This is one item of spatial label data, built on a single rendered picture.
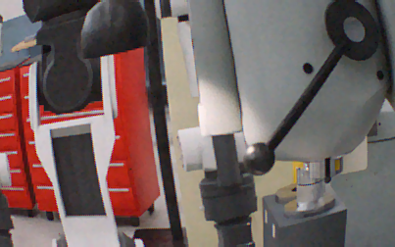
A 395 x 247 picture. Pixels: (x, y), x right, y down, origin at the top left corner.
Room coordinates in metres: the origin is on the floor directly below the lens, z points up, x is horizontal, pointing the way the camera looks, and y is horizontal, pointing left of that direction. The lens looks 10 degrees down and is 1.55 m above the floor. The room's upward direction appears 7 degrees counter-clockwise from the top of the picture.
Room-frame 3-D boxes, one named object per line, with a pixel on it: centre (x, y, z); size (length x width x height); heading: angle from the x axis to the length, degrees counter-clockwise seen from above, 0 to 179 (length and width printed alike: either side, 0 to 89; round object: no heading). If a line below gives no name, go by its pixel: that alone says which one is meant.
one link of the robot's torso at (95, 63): (1.80, 0.21, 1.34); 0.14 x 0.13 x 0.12; 94
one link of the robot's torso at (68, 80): (1.86, 0.22, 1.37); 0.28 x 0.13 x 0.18; 4
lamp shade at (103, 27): (1.04, 0.07, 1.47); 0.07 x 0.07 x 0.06
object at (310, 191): (1.50, -0.15, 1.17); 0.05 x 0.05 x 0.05
